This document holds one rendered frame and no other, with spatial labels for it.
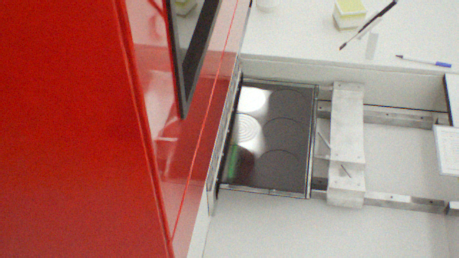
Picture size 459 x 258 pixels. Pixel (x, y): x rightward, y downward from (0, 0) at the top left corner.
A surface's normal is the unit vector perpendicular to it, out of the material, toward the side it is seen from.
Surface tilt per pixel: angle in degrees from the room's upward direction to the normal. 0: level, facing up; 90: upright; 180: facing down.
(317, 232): 0
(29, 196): 90
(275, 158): 0
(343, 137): 0
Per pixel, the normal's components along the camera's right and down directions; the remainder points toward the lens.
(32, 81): -0.16, 0.72
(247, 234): -0.02, -0.68
